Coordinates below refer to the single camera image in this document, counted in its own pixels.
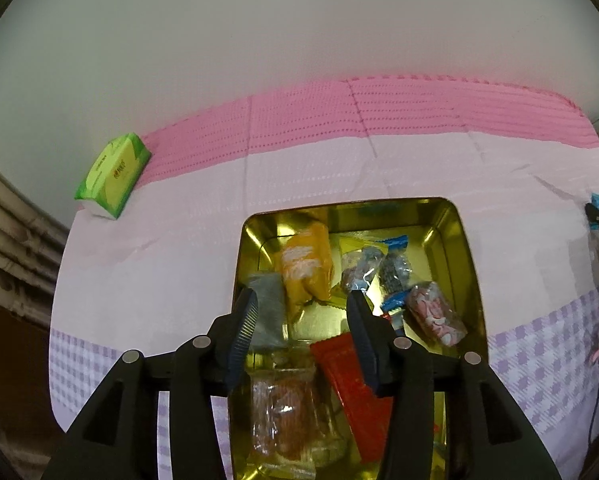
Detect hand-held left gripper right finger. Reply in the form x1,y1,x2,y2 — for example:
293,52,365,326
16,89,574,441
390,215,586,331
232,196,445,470
346,291,563,480

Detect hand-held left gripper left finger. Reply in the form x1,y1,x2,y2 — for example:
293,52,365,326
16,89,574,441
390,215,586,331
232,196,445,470
42,287,260,480

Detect dark grey snack packet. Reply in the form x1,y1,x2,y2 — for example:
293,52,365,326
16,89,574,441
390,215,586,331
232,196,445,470
244,272,288,351

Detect red snack packet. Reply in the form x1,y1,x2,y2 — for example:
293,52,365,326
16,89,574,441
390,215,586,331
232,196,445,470
309,332,397,463

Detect pink white snack packet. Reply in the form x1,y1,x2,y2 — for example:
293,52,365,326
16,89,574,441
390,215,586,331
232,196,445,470
405,282,467,347

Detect yellow-edged clear snack packet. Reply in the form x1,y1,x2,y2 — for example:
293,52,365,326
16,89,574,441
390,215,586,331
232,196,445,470
339,237,387,293

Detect clear packet of orange snacks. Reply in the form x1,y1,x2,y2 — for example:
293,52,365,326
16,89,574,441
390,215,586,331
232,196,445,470
250,367,320,471

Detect yellow snack packet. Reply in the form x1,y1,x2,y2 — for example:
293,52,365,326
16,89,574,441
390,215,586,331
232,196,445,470
274,222,335,311

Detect maroon gold tin box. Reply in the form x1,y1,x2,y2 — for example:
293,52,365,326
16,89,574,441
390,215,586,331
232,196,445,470
228,197,490,480

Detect pink purple checked tablecloth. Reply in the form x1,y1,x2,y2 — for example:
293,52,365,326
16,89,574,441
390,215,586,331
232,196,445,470
48,76,599,480

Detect green tissue pack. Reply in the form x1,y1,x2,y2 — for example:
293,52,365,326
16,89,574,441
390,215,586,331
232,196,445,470
74,132,153,220

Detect black cable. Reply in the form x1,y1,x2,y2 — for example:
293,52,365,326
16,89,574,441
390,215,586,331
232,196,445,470
586,355,599,466

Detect beige wall pipes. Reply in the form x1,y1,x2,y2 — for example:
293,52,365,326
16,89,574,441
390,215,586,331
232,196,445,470
0,152,70,331

